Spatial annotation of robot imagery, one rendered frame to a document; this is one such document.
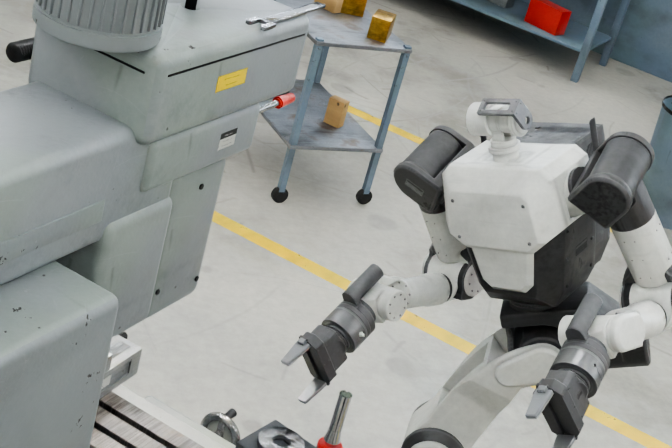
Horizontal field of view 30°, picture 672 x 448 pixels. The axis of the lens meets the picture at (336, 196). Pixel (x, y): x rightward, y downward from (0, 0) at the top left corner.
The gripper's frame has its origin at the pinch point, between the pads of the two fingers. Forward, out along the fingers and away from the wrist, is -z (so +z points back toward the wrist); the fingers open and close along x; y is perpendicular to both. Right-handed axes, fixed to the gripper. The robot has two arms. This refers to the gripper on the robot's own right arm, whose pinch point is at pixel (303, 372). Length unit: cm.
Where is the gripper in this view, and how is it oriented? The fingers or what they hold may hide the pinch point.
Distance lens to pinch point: 245.9
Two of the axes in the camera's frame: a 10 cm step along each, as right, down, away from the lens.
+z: 6.3, -5.9, 5.0
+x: -3.0, -7.8, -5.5
